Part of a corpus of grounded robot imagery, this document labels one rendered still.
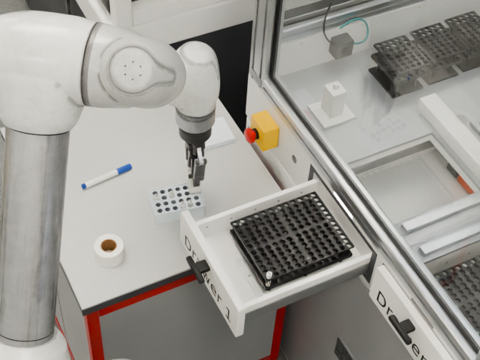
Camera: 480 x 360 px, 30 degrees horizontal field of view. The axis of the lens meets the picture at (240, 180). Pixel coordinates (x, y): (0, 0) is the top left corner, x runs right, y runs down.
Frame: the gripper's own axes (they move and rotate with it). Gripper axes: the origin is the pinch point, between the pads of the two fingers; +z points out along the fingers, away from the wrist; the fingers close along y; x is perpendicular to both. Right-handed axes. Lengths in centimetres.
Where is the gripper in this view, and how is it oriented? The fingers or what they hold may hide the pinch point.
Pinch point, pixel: (194, 180)
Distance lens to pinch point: 218.2
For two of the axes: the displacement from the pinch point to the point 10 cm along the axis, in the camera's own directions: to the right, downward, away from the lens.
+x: -9.6, 1.7, -2.1
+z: -0.5, 6.5, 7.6
